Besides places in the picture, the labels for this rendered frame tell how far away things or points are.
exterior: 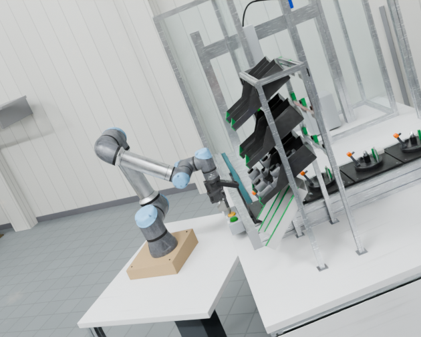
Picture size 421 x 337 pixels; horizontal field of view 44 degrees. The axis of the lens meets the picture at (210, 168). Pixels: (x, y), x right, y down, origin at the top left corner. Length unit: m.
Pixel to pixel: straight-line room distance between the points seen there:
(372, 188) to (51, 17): 4.65
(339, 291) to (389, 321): 0.23
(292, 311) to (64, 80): 4.98
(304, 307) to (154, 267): 0.88
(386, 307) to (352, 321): 0.14
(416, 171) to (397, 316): 0.77
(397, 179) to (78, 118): 4.68
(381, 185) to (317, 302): 0.77
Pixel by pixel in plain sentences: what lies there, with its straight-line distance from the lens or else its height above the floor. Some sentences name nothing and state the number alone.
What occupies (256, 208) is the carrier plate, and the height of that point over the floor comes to 0.97.
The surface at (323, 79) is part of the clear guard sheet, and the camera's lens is 3.91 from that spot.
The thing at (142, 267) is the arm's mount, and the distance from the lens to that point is 2.62.
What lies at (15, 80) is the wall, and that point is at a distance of 6.94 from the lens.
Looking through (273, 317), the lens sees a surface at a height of 0.86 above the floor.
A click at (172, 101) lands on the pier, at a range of 5.63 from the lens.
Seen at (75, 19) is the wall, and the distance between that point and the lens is 6.18.
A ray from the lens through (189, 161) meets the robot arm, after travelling 2.53.
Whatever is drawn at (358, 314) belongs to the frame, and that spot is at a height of 0.76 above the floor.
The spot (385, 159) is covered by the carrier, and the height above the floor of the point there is 0.97.
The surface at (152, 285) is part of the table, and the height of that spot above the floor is 0.86.
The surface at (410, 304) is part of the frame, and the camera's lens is 2.12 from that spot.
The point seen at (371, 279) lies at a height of 0.86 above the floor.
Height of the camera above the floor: 2.00
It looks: 17 degrees down
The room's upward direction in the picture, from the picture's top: 22 degrees counter-clockwise
